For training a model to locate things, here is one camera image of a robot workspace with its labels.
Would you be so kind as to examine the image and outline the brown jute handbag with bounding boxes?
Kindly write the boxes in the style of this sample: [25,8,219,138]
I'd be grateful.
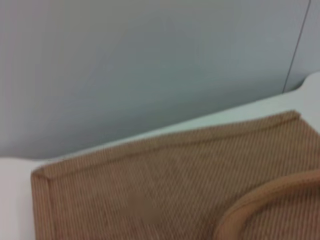
[30,109,320,240]

